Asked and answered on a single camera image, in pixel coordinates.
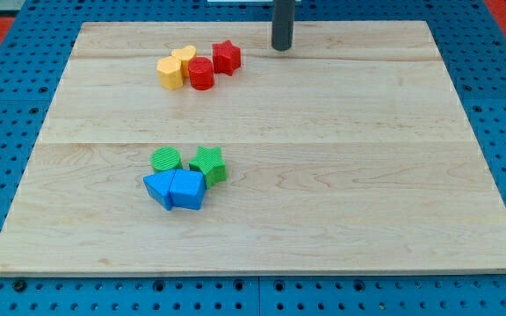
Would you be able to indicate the green star block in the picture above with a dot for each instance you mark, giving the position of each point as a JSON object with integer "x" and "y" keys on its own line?
{"x": 209, "y": 161}

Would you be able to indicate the red star block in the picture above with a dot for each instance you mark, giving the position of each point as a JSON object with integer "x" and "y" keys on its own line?
{"x": 226, "y": 57}

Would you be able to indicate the blue pentagon block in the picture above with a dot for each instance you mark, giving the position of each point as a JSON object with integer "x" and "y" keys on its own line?
{"x": 187, "y": 189}

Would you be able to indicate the green cylinder block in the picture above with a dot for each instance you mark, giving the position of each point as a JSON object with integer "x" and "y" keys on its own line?
{"x": 165, "y": 158}

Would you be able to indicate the light wooden board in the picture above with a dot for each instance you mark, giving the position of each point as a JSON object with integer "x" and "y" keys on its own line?
{"x": 349, "y": 154}

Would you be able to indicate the blue triangle block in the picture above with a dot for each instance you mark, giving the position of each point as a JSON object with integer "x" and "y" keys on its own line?
{"x": 158, "y": 187}

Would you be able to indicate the red cylinder block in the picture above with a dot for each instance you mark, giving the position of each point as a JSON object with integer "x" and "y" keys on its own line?
{"x": 201, "y": 74}

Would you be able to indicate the yellow hexagon block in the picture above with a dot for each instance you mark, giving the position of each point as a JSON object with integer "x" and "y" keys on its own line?
{"x": 169, "y": 70}

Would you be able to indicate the yellow heart block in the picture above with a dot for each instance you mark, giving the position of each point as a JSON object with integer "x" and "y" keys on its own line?
{"x": 185, "y": 55}

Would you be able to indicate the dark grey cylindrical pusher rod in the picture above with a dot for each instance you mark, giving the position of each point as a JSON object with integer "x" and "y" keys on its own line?
{"x": 282, "y": 24}

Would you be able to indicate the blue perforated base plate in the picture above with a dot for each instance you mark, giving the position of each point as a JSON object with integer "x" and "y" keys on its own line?
{"x": 33, "y": 56}

